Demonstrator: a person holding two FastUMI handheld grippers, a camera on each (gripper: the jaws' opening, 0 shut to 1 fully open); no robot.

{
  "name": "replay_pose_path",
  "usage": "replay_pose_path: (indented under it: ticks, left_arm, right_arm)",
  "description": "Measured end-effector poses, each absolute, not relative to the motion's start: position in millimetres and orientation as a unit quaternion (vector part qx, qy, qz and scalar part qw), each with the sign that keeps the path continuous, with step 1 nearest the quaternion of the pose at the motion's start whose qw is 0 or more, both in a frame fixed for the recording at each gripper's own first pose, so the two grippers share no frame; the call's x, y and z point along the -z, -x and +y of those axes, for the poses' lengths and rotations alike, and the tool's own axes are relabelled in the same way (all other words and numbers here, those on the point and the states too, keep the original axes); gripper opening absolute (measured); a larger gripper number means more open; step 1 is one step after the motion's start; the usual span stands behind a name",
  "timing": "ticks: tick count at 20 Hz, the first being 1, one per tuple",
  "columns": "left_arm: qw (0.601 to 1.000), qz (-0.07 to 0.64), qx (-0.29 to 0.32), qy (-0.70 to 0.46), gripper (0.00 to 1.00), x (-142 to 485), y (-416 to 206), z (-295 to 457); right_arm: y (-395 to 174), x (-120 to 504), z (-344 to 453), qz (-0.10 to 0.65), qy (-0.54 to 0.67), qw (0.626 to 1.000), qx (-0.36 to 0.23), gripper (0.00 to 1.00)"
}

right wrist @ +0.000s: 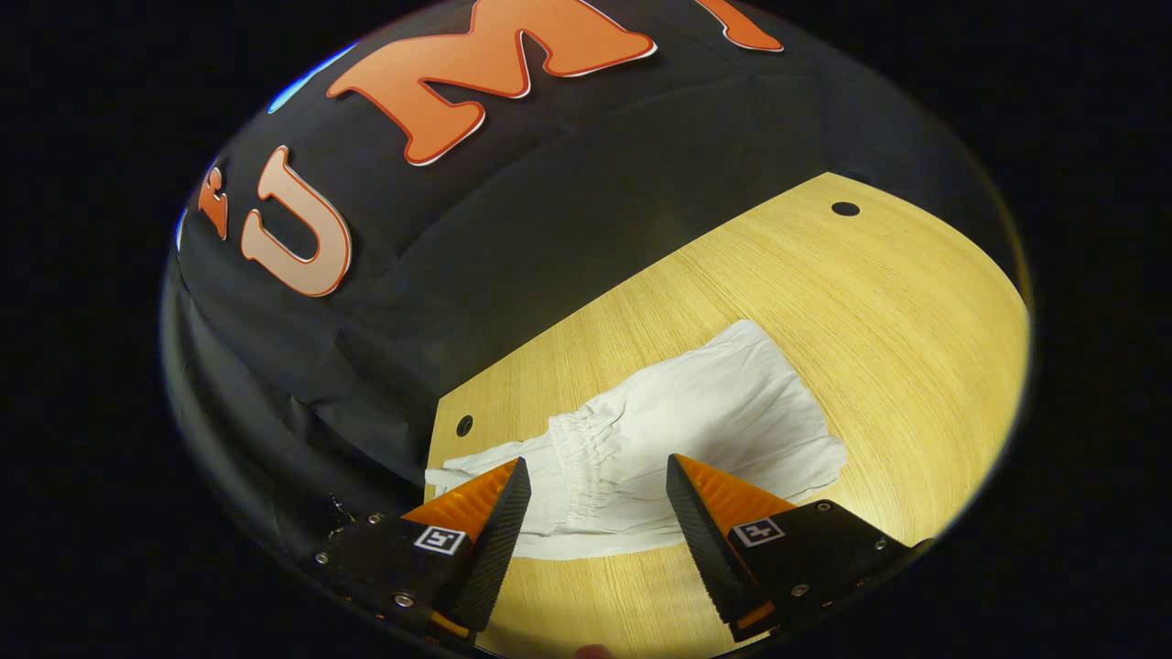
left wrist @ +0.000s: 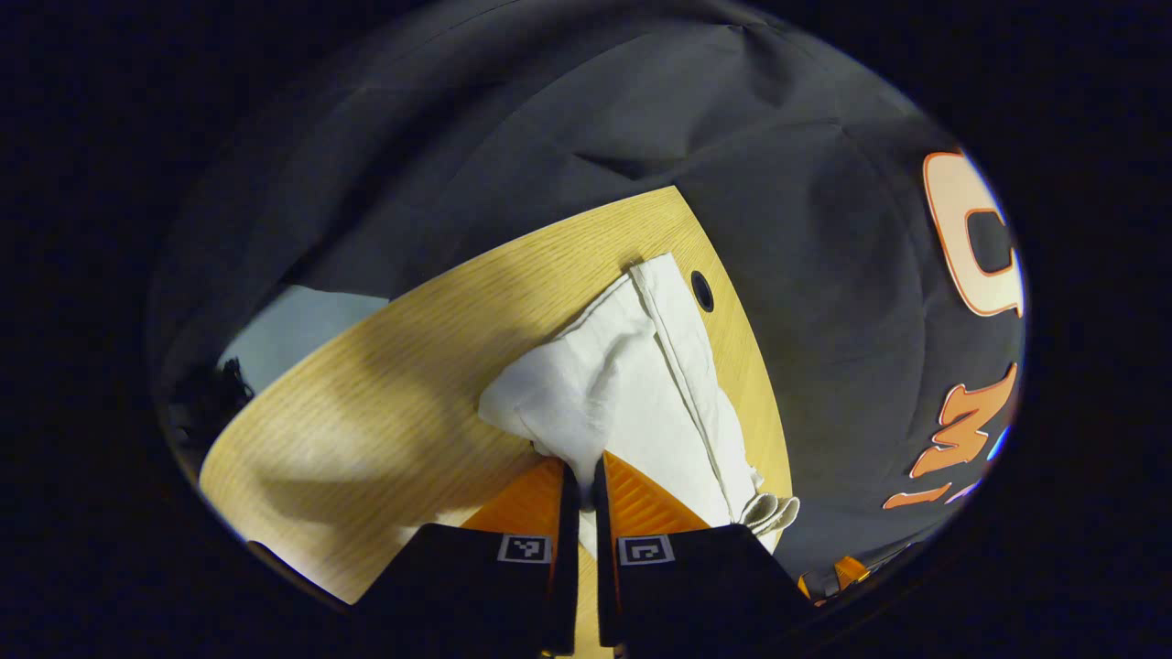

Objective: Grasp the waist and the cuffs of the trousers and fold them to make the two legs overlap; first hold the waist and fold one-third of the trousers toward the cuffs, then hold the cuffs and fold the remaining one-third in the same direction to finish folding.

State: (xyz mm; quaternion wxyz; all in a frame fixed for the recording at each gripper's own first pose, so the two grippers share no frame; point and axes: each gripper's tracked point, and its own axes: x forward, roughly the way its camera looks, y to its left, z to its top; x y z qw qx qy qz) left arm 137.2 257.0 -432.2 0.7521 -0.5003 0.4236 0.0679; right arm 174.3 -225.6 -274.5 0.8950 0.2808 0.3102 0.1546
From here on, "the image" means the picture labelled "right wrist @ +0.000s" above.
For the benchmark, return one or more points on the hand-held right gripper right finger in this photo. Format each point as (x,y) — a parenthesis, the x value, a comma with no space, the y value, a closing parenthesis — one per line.
(707,549)

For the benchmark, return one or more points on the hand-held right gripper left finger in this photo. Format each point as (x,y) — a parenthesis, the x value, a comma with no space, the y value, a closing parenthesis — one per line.
(499,549)

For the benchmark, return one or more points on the white jeans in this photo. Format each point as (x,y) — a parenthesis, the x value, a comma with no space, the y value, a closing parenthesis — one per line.
(714,421)

